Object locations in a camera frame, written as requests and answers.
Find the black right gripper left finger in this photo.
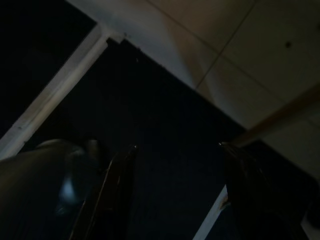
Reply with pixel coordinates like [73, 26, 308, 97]
[69, 144, 138, 240]

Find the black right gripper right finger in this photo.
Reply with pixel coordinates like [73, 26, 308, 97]
[219, 142, 311, 240]

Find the dark robot leg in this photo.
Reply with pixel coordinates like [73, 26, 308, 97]
[0, 138, 106, 240]

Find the black floor mat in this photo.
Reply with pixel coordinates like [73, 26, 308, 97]
[22, 37, 320, 240]
[0, 0, 99, 141]

